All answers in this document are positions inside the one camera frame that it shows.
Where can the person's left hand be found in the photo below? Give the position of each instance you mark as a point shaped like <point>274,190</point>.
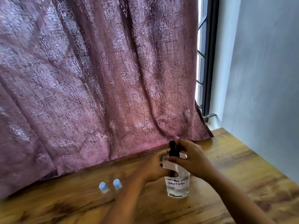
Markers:
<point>151,169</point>

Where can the person's right hand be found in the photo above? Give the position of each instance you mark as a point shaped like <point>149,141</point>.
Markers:
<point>196,163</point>

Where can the person's left thumb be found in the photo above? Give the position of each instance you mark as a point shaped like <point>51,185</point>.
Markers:
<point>167,171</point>

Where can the person's right thumb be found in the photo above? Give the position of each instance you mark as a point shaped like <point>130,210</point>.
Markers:
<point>178,161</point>

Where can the black dropper cap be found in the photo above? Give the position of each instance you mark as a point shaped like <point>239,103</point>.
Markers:
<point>173,149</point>

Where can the clear bottle with white label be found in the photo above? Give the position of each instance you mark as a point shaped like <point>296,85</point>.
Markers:
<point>178,186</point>

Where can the person's right forearm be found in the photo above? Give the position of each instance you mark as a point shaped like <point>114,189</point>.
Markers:
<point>236,200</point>

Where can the person's left forearm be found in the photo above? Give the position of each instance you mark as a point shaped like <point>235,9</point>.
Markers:
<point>126,202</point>

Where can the small vial with blue cap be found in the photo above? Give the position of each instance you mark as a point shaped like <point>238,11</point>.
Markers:
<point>103,186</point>
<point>117,183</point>

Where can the black window latch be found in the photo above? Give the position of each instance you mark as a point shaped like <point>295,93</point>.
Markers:
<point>209,116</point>

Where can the purple patterned curtain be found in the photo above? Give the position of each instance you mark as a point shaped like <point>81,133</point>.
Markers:
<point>93,79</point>

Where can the black window frame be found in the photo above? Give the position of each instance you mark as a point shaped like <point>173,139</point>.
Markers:
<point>210,55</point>

